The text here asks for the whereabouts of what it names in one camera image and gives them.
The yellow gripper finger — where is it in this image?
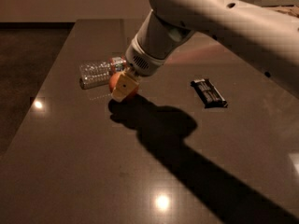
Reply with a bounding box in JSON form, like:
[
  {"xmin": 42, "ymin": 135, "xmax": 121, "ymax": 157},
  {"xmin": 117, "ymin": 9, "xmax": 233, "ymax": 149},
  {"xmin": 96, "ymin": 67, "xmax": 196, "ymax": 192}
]
[{"xmin": 110, "ymin": 71, "xmax": 140, "ymax": 103}]

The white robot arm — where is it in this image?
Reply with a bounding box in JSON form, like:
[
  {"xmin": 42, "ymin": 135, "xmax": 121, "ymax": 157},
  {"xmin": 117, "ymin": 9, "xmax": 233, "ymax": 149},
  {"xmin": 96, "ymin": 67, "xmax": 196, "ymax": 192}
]
[{"xmin": 111, "ymin": 0, "xmax": 299, "ymax": 102}]

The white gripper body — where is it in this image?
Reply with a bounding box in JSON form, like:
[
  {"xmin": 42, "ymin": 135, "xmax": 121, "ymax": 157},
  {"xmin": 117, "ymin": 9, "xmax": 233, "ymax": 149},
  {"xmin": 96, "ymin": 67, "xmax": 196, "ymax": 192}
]
[{"xmin": 125, "ymin": 35, "xmax": 165, "ymax": 77}]

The black snack bar wrapper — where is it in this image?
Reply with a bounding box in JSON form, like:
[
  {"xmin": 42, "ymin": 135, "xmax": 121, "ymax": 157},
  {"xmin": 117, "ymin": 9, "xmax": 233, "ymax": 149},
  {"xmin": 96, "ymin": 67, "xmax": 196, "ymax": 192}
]
[{"xmin": 191, "ymin": 78, "xmax": 228, "ymax": 108}]

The clear plastic water bottle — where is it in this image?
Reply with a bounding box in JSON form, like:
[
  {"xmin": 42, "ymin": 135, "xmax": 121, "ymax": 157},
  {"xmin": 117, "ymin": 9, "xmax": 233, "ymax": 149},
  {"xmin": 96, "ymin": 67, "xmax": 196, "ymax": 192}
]
[{"xmin": 79, "ymin": 57, "xmax": 127, "ymax": 90}]

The red apple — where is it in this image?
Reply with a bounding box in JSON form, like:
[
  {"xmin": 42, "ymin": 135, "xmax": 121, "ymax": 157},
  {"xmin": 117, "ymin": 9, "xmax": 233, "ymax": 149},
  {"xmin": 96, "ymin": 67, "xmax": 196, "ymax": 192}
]
[{"xmin": 108, "ymin": 71, "xmax": 140, "ymax": 103}]

